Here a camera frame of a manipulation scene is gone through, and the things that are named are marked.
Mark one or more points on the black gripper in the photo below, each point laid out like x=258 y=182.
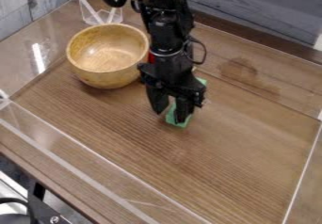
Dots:
x=169 y=78

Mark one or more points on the brown wooden bowl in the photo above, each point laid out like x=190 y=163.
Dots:
x=103 y=54

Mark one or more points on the red toy strawberry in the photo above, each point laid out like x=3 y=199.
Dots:
x=150 y=58

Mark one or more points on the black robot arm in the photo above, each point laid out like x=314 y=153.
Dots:
x=169 y=22

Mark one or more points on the black table leg bracket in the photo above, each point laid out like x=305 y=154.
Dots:
x=46 y=214

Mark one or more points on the clear acrylic corner bracket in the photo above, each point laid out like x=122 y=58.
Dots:
x=95 y=17

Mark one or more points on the clear acrylic tray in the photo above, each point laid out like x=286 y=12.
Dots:
x=244 y=165

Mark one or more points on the green rectangular block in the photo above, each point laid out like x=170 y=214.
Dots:
x=170 y=117

